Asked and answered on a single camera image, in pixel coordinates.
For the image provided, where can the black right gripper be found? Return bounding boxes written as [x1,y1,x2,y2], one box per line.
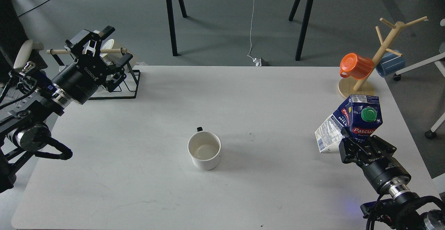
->
[339,127,397,164]

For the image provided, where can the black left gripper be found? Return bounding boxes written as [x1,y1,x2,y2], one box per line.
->
[52,26,133,104]

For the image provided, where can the blue Pascual milk carton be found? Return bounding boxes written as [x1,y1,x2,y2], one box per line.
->
[315,94,383,153]

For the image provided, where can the white smiley face mug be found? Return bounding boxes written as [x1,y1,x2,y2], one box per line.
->
[187,127,221,171]

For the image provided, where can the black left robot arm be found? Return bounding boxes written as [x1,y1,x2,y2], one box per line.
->
[0,26,135,192]

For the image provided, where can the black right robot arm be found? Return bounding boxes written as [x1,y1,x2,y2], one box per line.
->
[339,128,444,230]

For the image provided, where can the orange plastic cup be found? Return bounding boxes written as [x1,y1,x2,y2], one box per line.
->
[339,53,374,80]

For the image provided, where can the blue plastic cup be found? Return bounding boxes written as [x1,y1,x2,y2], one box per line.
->
[375,52,405,77]

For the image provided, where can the white mug rear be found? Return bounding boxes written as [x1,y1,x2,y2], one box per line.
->
[100,39,138,69]

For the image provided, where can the wooden mug tree stand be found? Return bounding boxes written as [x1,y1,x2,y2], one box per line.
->
[338,16,429,98]

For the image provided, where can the black table legs left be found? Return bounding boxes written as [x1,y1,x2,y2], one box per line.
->
[163,0,187,57]

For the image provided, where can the black table legs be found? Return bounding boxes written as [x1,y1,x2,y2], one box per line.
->
[163,0,187,57]
[288,0,314,61]

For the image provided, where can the white power plug adapter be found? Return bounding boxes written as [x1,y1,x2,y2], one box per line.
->
[252,57,269,67]

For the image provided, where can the white chair base with wheels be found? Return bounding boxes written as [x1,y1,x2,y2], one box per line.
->
[388,15,444,143]

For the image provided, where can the black table legs right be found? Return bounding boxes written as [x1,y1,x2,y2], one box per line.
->
[288,0,314,61]

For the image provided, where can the black wire mug rack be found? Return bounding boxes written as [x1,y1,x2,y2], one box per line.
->
[57,48,140,100]

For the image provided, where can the white cable on floor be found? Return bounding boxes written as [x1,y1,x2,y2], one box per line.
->
[246,0,260,62]

